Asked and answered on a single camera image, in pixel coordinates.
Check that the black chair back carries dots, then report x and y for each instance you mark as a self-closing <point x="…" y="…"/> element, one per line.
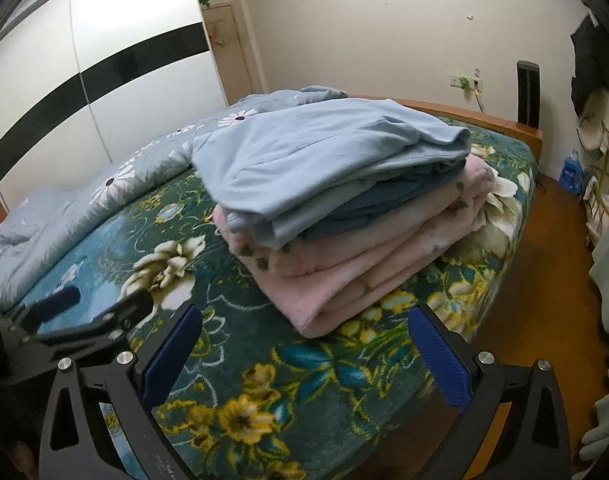
<point x="528" y="93"/>

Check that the light blue printed t-shirt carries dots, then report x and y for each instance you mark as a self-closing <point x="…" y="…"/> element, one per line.
<point x="279" y="173"/>

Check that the pink folded fleece garment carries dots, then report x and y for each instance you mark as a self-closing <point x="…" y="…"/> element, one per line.
<point x="319" y="284"/>

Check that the wooden bed footboard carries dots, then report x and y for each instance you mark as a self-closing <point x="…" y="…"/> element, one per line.
<point x="530" y="136"/>

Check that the white wardrobe with black stripe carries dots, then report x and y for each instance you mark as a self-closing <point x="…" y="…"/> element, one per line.
<point x="85" y="83"/>

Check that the blue floral plush blanket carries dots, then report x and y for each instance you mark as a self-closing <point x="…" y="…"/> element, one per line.
<point x="256" y="400"/>

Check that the dark blue folded garment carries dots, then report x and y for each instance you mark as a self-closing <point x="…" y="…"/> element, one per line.
<point x="384" y="196"/>

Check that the white wall socket with plug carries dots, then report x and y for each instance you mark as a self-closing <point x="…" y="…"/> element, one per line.
<point x="471" y="88"/>

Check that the beige room door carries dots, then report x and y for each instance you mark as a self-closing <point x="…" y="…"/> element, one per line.
<point x="227" y="50"/>

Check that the dark hanging clothes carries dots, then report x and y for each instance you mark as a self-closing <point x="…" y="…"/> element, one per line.
<point x="591" y="46"/>

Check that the grey-blue floral quilt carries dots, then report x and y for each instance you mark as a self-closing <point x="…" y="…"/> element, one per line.
<point x="45" y="226"/>

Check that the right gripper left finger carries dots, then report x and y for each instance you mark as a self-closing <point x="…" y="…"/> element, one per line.
<point x="75" y="442"/>

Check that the blue water bottle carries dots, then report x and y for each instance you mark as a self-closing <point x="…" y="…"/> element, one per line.
<point x="571" y="176"/>

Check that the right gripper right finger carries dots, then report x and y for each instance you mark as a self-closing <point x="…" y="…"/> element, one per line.
<point x="534" y="442"/>

